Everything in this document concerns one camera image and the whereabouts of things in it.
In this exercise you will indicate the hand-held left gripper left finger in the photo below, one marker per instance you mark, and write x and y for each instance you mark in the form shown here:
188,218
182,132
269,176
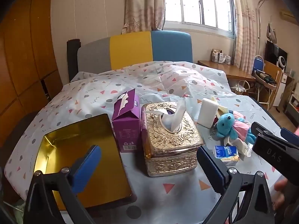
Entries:
90,165

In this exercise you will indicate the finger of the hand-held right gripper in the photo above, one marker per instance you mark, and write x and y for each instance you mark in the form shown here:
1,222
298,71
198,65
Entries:
259,128
289,134

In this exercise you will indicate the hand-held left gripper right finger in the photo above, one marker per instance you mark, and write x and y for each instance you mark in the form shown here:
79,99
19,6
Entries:
210,168

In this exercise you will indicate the blue tissue packet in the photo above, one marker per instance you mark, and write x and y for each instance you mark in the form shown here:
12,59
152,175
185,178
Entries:
225,152

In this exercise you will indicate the gold metal tin box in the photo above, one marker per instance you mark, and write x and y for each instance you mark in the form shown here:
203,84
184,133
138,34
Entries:
77,142

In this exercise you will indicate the blue plush elephant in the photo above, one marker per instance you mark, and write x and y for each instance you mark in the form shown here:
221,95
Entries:
225,124

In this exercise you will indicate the white sponge block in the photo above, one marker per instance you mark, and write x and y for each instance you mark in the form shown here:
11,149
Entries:
206,113

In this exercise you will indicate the person's right hand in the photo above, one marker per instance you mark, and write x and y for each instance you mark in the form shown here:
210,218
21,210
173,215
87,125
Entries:
280,189

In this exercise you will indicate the white tissue packet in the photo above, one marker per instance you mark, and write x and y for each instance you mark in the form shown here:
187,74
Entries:
244,148

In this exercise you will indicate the white cabinet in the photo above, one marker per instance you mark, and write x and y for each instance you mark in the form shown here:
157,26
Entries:
281,91

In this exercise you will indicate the ornate gold tissue box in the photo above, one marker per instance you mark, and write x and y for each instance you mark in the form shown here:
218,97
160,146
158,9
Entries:
168,144

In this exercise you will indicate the purple tissue box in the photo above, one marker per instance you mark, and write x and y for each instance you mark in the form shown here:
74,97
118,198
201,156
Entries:
127,123

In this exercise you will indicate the white tissue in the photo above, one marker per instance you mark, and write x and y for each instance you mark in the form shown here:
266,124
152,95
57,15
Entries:
176,116

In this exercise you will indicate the blue chair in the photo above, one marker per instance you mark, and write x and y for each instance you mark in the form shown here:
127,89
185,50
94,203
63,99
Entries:
258,64

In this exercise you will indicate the wooden desk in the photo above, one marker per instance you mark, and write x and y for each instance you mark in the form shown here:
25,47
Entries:
224,71

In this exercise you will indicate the white round fan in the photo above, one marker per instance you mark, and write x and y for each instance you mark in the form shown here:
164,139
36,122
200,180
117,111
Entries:
281,63

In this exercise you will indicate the printed bed sheet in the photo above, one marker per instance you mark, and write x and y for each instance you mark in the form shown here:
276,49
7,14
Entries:
93,93

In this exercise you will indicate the black television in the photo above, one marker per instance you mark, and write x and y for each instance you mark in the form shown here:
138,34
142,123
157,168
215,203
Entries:
272,53

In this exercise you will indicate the cluster of small boxes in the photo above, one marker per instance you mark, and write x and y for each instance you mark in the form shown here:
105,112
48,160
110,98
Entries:
220,57

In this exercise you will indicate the patterned beige curtain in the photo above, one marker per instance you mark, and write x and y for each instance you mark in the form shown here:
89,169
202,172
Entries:
245,28
144,4

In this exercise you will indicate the metal clothes pole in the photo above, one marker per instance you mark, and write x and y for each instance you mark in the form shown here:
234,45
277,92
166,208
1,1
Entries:
259,18

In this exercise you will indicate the air conditioner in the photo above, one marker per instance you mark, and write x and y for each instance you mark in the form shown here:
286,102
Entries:
287,16

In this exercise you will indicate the grey yellow blue headboard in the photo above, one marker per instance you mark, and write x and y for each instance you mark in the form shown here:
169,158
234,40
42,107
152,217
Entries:
130,49

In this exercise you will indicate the wooden wardrobe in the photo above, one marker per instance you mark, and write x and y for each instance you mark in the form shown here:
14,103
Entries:
25,58

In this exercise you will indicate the window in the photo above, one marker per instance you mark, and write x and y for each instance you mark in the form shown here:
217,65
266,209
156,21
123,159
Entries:
198,2

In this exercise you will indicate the black bed post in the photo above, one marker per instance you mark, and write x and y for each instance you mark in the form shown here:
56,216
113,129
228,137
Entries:
72,58

